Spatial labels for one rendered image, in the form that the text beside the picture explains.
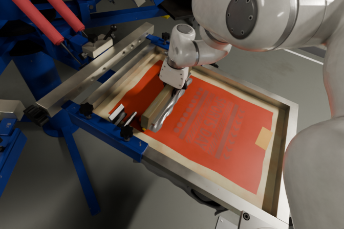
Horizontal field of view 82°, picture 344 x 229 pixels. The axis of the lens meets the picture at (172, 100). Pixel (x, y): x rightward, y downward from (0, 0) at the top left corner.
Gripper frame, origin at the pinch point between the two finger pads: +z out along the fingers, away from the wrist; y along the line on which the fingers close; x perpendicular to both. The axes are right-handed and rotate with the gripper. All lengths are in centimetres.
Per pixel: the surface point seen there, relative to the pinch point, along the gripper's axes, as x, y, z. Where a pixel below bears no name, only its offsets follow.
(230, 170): -17.1, 34.3, 4.6
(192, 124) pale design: -6.9, 14.9, 5.1
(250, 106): 17.3, 33.9, 5.5
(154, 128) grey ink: -17.1, 2.8, 4.6
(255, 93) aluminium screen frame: 25.0, 34.1, 3.8
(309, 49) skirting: 296, 118, 102
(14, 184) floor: -59, -78, 100
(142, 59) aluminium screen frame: 11.8, -21.4, 3.1
